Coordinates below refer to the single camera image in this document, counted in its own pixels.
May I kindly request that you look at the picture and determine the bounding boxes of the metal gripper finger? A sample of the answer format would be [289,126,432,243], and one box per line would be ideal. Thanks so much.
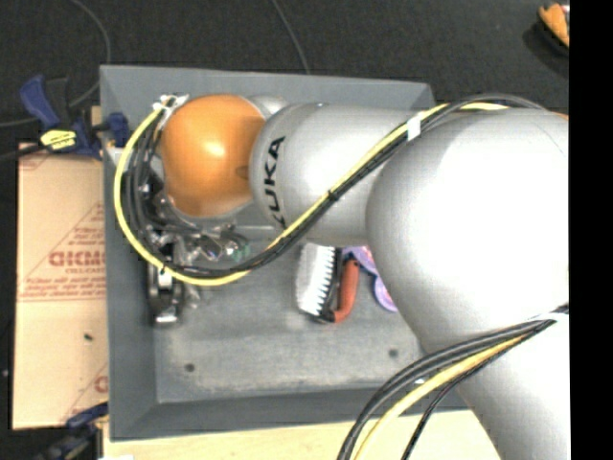
[168,275,187,325]
[145,262,163,324]

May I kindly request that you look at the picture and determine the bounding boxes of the grey metal bin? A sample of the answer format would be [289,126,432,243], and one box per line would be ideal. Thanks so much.
[99,64,473,441]

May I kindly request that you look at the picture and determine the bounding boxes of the brown cardboard board, red print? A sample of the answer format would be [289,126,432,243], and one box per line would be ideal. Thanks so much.
[11,143,111,431]

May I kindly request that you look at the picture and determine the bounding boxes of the purple soft toy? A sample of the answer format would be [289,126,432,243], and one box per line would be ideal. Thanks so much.
[341,245,399,314]

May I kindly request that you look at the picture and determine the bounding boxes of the white brush with red handle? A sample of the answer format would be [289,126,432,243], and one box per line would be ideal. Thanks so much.
[294,242,361,326]

